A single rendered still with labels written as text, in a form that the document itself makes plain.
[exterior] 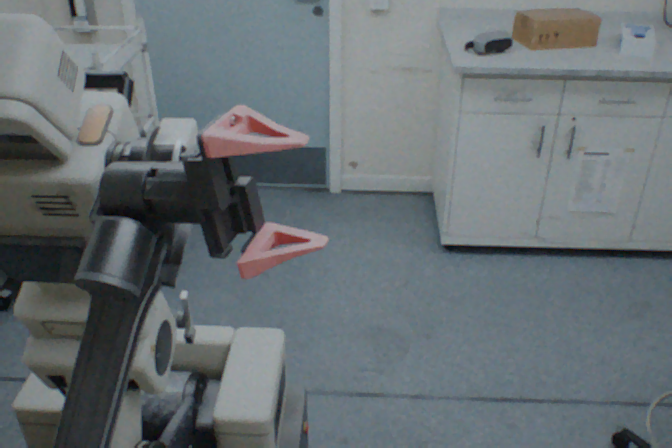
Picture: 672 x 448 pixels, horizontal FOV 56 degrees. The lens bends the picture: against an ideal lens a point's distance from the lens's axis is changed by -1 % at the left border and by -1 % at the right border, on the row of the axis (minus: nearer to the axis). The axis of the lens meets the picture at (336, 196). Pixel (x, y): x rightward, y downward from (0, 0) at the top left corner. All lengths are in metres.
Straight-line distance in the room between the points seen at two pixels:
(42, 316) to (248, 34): 2.15
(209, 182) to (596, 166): 2.39
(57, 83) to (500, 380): 1.89
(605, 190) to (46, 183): 2.37
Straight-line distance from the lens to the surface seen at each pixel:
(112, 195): 0.61
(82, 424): 0.70
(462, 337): 2.51
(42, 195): 0.93
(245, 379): 1.53
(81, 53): 2.59
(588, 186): 2.85
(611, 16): 3.21
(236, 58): 3.15
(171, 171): 0.58
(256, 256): 0.56
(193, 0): 3.11
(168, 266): 0.77
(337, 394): 2.27
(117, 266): 0.57
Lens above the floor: 1.68
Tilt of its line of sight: 30 degrees down
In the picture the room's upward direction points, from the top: straight up
